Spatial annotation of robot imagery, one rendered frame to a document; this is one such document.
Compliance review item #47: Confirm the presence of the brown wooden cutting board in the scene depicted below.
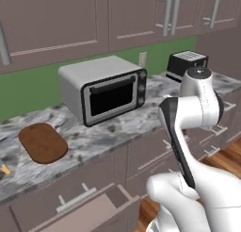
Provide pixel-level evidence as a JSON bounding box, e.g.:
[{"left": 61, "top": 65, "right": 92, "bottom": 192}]
[{"left": 17, "top": 122, "right": 70, "bottom": 165}]

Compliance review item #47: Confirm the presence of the black glass toaster oven door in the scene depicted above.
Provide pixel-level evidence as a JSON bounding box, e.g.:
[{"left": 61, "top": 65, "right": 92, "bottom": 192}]
[{"left": 81, "top": 72, "right": 141, "bottom": 125}]

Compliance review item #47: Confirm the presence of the taupe drawer front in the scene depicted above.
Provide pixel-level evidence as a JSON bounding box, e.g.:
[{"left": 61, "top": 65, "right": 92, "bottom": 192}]
[
  {"left": 126, "top": 161, "right": 181, "bottom": 200},
  {"left": 8, "top": 151, "right": 116, "bottom": 232},
  {"left": 126, "top": 127, "right": 173, "bottom": 181}
]

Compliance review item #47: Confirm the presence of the silver toaster oven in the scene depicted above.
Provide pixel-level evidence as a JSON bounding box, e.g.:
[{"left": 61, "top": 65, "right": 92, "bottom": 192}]
[{"left": 57, "top": 55, "right": 149, "bottom": 127}]

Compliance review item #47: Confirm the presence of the black toaster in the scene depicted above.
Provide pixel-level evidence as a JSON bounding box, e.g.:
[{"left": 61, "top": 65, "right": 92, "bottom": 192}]
[{"left": 165, "top": 50, "right": 209, "bottom": 84}]

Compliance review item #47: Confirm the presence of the open taupe drawer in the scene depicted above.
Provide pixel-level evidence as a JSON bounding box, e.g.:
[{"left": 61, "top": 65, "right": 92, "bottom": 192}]
[{"left": 40, "top": 184, "right": 141, "bottom": 232}]

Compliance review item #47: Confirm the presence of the small yellow object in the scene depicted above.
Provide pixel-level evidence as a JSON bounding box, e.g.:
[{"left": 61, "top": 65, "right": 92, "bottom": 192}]
[{"left": 0, "top": 164, "right": 12, "bottom": 177}]

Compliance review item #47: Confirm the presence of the black toaster oven door handle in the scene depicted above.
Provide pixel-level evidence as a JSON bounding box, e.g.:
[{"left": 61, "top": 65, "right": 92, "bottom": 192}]
[{"left": 88, "top": 77, "right": 137, "bottom": 94}]

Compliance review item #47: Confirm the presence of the silver drawer handle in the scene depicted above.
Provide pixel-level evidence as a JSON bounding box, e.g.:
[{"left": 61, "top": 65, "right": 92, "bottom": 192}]
[
  {"left": 203, "top": 145, "right": 221, "bottom": 157},
  {"left": 222, "top": 101, "right": 237, "bottom": 113},
  {"left": 162, "top": 139, "right": 173, "bottom": 150},
  {"left": 209, "top": 124, "right": 229, "bottom": 137},
  {"left": 56, "top": 182, "right": 98, "bottom": 214}
]

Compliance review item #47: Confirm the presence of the white wall outlet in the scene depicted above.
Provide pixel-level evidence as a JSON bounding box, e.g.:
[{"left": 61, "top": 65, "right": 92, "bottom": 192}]
[{"left": 138, "top": 51, "right": 148, "bottom": 68}]

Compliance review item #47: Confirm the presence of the silver cupboard door handle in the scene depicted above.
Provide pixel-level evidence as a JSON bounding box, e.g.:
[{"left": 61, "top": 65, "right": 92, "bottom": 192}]
[
  {"left": 202, "top": 0, "right": 223, "bottom": 29},
  {"left": 155, "top": 0, "right": 174, "bottom": 38},
  {"left": 0, "top": 22, "right": 12, "bottom": 66},
  {"left": 170, "top": 0, "right": 183, "bottom": 36}
]

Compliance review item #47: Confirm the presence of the wide taupe wall cupboard door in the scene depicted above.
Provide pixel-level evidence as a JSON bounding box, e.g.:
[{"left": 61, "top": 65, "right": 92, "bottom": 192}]
[{"left": 0, "top": 0, "right": 110, "bottom": 75}]

